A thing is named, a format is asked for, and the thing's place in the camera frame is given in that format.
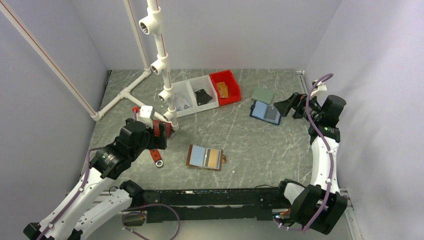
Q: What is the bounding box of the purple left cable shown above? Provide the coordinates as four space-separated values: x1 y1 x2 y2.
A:
36 110 181 240

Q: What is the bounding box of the green card holder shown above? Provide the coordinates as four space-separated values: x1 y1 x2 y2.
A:
251 87 274 105

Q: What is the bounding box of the white vip card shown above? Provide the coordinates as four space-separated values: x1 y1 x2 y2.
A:
174 92 192 112

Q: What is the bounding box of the grey card in blue holder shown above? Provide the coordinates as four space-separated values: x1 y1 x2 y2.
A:
263 105 280 122

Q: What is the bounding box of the blue card holder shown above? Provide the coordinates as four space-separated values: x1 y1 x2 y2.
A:
249 100 282 126

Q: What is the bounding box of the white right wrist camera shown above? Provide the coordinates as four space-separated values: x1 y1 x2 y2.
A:
311 81 328 97

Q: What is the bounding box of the adjustable wrench red handle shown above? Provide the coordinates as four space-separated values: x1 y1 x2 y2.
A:
149 149 164 168

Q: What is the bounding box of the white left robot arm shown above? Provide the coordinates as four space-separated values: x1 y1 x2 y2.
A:
23 118 170 240

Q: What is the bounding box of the black card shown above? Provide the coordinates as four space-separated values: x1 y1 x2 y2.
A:
194 89 213 106

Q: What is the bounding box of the orange card in bin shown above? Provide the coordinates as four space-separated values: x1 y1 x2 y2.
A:
216 82 229 99

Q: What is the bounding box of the purple cable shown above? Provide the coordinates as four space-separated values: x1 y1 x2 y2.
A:
36 110 181 240
273 73 335 233

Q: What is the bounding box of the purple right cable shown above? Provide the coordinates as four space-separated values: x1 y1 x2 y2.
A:
273 73 335 233

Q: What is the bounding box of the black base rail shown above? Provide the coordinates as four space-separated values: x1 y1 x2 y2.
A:
128 187 291 223

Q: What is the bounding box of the dark red card holder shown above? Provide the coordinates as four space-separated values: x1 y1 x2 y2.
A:
152 119 172 138

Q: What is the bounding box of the clear middle plastic bin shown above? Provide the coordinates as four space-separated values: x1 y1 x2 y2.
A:
187 75 219 113

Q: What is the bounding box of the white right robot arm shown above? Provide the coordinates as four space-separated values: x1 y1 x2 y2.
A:
273 92 348 235

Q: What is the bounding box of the brown leather card holder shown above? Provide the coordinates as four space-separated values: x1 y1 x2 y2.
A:
186 144 227 171

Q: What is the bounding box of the clear plastic bin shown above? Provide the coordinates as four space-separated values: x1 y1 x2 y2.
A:
172 80 195 118
187 75 219 113

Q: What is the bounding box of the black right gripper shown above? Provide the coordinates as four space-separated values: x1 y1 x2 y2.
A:
273 92 323 123

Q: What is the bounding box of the clear left plastic bin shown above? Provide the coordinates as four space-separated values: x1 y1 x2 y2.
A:
172 80 195 118

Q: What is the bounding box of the white pvc pipe frame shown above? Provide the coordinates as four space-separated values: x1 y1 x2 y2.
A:
0 0 181 131

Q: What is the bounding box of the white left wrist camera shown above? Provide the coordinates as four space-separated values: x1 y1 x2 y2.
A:
132 105 156 128

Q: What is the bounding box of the red plastic bin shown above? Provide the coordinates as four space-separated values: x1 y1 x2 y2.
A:
209 69 242 107

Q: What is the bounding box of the gold card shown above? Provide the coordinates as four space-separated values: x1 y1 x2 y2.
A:
205 149 222 169

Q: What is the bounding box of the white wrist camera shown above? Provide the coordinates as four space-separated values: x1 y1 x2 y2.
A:
132 105 156 128
311 81 328 97

